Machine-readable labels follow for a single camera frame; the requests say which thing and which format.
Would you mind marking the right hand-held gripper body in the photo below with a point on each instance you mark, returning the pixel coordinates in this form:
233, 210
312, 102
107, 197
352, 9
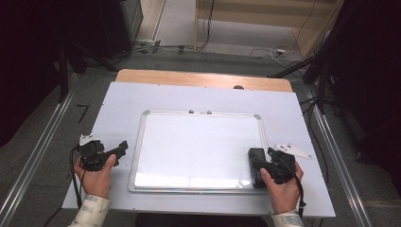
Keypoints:
285, 168

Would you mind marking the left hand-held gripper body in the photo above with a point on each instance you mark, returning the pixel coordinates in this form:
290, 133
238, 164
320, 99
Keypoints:
92, 154

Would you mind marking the black whiteboard eraser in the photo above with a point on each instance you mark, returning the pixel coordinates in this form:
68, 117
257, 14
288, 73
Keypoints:
255, 153

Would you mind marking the silver framed whiteboard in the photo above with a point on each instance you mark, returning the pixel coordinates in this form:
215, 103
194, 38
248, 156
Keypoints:
195, 154

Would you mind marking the person's left hand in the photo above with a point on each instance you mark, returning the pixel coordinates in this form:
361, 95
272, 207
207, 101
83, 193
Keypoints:
94, 181

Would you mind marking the person's right hand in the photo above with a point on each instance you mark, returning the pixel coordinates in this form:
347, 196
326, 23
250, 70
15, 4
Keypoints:
283, 197

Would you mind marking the large white table cover sheet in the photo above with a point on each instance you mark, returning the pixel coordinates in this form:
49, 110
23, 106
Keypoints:
119, 104

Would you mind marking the dark round table grommet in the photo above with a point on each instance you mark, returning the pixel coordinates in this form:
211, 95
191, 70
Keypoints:
238, 87

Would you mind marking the black metal stand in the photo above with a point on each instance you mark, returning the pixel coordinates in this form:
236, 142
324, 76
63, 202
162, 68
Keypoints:
63, 75
321, 88

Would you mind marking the person's dark lap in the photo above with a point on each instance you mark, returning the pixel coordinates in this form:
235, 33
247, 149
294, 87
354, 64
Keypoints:
201, 221

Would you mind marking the grey power strip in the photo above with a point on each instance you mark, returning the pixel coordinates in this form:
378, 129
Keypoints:
146, 42

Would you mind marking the black cabinet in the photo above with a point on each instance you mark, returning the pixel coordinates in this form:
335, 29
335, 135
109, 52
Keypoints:
121, 28

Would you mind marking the light wooden shelf unit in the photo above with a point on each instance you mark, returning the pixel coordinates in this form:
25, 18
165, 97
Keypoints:
252, 12

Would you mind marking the aluminium floor rail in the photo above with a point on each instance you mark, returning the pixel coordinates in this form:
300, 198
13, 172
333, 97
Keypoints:
34, 151
350, 189

